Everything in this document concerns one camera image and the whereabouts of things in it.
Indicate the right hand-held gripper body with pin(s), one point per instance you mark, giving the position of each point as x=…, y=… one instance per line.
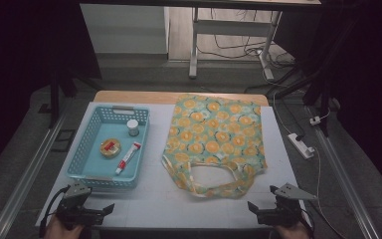
x=286, y=212

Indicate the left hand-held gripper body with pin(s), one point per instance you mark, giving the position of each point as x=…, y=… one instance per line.
x=74, y=209

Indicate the light blue plastic basket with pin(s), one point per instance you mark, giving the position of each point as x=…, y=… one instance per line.
x=96, y=166

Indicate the white tube with red cap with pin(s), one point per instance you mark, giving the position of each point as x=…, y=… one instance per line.
x=127, y=158

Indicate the orange-print green fabric bag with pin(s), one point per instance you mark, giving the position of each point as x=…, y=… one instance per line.
x=212, y=139

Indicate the small jar with white lid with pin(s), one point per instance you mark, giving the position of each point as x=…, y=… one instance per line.
x=133, y=127

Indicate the person's right hand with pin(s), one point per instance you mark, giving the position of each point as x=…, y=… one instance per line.
x=291, y=232

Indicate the person's left hand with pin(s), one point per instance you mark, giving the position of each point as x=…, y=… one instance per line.
x=59, y=232

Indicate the white table mat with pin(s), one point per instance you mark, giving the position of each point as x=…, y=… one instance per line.
x=165, y=209

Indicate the white power strip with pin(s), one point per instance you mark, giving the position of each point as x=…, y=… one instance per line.
x=300, y=145

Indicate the small white adapter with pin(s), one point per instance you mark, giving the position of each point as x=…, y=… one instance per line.
x=315, y=120

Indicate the black metal stand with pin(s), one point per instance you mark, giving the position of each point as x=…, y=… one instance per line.
x=54, y=99
x=325, y=83

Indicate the white cabinet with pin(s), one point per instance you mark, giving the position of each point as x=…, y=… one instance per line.
x=124, y=30

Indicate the aluminium floor rail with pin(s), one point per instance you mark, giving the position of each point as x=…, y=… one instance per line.
x=344, y=176
x=26, y=176

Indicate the black floor bracket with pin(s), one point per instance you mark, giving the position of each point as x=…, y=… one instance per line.
x=63, y=141

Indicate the white desk frame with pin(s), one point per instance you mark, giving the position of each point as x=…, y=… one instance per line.
x=227, y=28

